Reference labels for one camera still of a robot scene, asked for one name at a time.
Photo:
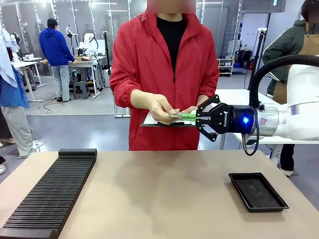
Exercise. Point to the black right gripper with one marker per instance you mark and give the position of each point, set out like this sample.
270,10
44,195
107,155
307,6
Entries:
236,119

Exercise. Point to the small circuit board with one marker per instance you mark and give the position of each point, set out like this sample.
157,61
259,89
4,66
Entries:
175,115

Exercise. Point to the grey tray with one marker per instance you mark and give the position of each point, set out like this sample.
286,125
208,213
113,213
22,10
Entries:
152,121

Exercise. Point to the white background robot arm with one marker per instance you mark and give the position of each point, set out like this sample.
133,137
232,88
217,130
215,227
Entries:
88,43

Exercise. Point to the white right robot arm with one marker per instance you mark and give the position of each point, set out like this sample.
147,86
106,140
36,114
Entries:
299,99

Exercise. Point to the black slotted PCB rack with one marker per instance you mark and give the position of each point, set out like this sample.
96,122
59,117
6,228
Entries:
49,194

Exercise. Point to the person's left hand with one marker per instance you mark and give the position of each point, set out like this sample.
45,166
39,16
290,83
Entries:
191,109

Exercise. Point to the person's right hand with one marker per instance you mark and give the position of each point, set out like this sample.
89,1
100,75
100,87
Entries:
152,102

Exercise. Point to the low white storage shelf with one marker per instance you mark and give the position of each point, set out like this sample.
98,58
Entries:
225,66

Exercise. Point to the black equipment bags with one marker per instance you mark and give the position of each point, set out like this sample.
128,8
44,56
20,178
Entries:
243,59

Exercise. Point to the person in red jacket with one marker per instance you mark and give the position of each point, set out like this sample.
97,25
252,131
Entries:
149,62

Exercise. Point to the black plastic tray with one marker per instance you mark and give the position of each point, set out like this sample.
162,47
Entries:
258,195

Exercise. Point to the person in brown apron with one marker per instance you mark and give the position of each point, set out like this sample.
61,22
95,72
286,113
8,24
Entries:
286,44

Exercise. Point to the black tripod stand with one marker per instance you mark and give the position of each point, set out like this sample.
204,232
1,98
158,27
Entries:
106,52

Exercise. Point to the grey workbench desk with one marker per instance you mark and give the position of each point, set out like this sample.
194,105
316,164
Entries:
94,74

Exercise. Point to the black step stool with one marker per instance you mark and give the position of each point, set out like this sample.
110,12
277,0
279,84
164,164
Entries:
81,89

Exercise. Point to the brown cardboard box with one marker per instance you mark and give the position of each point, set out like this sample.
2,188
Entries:
82,58

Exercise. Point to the person in blue hoodie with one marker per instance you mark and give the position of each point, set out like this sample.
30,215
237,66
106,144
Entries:
53,47

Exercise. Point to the white standing desk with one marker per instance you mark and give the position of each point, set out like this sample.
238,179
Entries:
27,62

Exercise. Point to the person in light blue shirt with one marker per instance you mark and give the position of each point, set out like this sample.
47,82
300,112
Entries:
12,94

